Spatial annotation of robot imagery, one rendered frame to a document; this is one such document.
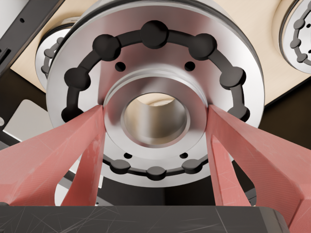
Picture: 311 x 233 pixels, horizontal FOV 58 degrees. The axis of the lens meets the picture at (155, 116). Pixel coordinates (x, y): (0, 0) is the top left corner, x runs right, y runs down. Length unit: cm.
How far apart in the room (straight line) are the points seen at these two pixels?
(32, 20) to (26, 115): 14
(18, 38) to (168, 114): 13
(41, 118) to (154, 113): 21
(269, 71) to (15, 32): 28
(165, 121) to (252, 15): 21
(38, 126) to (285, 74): 30
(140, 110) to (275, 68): 24
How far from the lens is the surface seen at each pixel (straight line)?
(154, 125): 15
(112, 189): 36
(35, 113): 35
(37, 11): 23
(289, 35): 32
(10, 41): 24
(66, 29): 30
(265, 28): 34
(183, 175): 16
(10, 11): 50
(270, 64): 37
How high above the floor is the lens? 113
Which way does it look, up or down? 53 degrees down
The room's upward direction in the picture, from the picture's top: 179 degrees clockwise
